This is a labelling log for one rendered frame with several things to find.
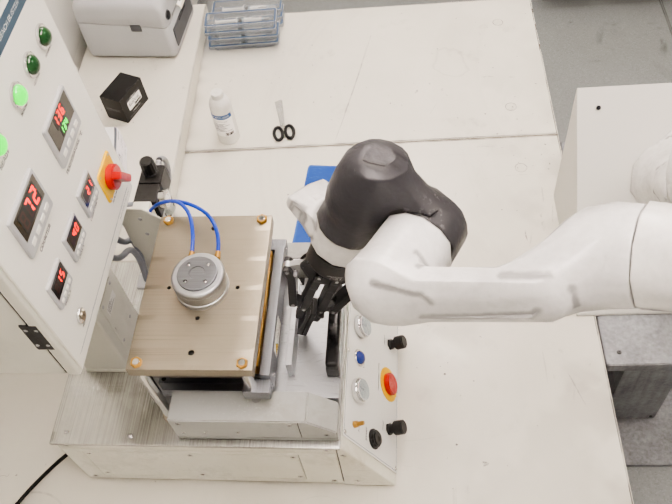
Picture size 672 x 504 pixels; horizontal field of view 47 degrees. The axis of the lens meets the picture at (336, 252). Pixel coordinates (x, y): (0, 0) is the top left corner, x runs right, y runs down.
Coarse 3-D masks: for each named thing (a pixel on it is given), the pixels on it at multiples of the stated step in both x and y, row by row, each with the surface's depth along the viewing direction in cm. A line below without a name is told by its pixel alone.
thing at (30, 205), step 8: (32, 184) 87; (32, 192) 87; (24, 200) 86; (32, 200) 87; (40, 200) 89; (24, 208) 86; (32, 208) 87; (24, 216) 86; (32, 216) 87; (24, 224) 86
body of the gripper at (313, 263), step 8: (312, 248) 102; (304, 256) 106; (312, 256) 102; (304, 264) 105; (312, 264) 103; (320, 264) 101; (328, 264) 100; (304, 272) 107; (312, 272) 106; (320, 272) 102; (328, 272) 102; (336, 272) 101; (344, 272) 101; (328, 280) 108; (336, 280) 103; (344, 280) 107
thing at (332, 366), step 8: (328, 320) 120; (336, 320) 119; (328, 328) 119; (336, 328) 118; (328, 336) 118; (336, 336) 118; (328, 344) 117; (336, 344) 117; (328, 352) 116; (336, 352) 116; (328, 360) 115; (336, 360) 115; (328, 368) 116; (336, 368) 116; (328, 376) 118; (336, 376) 118
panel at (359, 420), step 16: (352, 320) 130; (352, 336) 129; (368, 336) 134; (384, 336) 140; (352, 352) 127; (368, 352) 132; (384, 352) 138; (352, 368) 126; (368, 368) 131; (384, 368) 136; (368, 384) 129; (352, 400) 123; (368, 400) 128; (384, 400) 133; (352, 416) 121; (368, 416) 126; (384, 416) 131; (352, 432) 120; (368, 432) 125; (384, 432) 130; (368, 448) 123; (384, 448) 128; (384, 464) 127
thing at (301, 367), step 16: (320, 288) 128; (288, 304) 126; (288, 320) 125; (320, 320) 124; (288, 336) 118; (304, 336) 123; (320, 336) 122; (288, 352) 117; (304, 352) 121; (320, 352) 121; (288, 368) 116; (304, 368) 119; (320, 368) 119; (288, 384) 118; (304, 384) 118; (320, 384) 117; (336, 384) 117; (336, 400) 117
